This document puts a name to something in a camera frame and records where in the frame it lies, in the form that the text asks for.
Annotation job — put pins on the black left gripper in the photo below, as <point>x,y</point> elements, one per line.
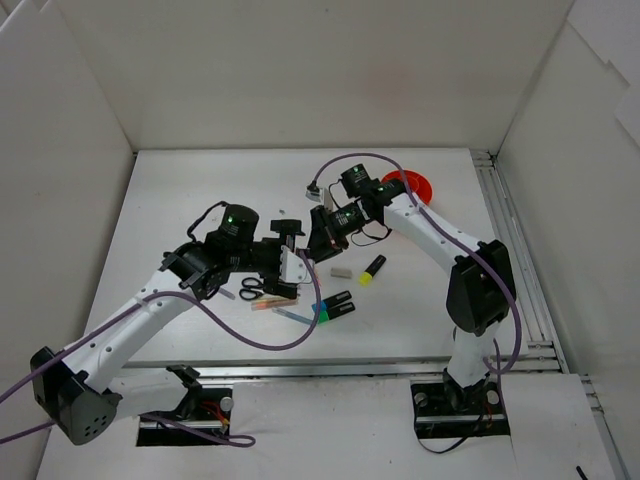
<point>279,255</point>

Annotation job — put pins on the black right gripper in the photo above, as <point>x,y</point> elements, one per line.
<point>329,228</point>

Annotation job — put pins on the blue slim highlighter pen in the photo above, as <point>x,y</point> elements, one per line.
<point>292,316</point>

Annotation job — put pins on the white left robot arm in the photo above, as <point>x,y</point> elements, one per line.
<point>81,388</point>

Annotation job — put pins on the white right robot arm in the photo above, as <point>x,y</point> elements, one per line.
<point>481,291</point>

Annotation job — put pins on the grey white eraser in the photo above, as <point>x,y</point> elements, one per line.
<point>338,272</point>

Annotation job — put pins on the yellow slim highlighter pen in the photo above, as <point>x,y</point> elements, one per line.
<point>272,301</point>

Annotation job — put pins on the blue capped black highlighter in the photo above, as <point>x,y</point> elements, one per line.
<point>332,301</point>

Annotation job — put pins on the yellow capped black highlighter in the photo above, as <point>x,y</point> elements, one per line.
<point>371,270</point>

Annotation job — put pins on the orange slim highlighter pen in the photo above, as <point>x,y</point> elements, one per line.
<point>272,306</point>

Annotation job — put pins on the green capped black highlighter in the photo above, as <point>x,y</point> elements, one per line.
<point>336,312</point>

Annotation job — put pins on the purple slim highlighter pen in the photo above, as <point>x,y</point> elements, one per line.
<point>227,294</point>

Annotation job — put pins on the orange round divided container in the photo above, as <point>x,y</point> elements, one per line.
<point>418,183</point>

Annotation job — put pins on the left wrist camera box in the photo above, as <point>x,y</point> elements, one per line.
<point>291,267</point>

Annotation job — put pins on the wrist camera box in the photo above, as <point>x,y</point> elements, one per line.
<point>291,267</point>
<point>321,196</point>

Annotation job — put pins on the black handled scissors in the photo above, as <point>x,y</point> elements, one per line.
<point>251,289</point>

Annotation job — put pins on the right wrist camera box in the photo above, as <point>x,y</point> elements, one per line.
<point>321,196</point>

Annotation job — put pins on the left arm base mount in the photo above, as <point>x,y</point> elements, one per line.
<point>206,408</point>

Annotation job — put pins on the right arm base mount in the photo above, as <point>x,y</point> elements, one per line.
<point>436,417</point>

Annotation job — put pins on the aluminium rail frame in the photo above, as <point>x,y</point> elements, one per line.
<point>399,327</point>

